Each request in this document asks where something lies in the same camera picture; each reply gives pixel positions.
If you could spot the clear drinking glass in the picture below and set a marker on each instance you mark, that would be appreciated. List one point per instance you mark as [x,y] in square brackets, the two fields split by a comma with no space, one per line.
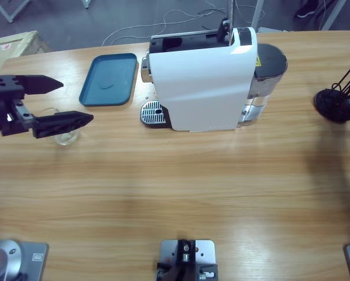
[66,139]

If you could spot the white capsule coffee machine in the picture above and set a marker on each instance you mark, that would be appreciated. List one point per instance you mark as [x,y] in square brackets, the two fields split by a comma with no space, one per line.
[198,87]

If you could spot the black capsule holder with rods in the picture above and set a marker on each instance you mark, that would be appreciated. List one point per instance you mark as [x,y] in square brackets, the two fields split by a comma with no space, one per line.
[324,101]

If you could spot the blue rectangular tray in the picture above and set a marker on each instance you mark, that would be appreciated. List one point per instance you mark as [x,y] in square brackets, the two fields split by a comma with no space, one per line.
[110,79]

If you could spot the wooden crate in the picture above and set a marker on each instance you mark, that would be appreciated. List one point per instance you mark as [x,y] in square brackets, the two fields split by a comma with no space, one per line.
[17,44]

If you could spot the clear water tank black lid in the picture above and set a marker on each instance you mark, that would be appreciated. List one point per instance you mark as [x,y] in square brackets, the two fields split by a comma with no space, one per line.
[270,61]

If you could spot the short white leg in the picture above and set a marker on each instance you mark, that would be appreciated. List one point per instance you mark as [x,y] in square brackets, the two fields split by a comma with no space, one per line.
[86,3]

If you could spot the white foot plate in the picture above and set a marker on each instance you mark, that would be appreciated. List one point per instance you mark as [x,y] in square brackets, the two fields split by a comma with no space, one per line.
[270,29]

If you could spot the white metal table leg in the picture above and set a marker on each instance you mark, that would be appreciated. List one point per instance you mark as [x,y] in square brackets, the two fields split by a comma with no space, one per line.
[257,14]

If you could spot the white slanted frame bar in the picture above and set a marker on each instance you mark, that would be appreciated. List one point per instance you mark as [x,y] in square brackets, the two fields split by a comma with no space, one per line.
[334,14]

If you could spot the white metal frame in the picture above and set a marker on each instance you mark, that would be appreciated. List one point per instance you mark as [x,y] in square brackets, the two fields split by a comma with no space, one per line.
[9,18]

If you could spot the grey camera mount dark post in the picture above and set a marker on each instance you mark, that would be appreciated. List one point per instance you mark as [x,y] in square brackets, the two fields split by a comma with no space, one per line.
[204,248]

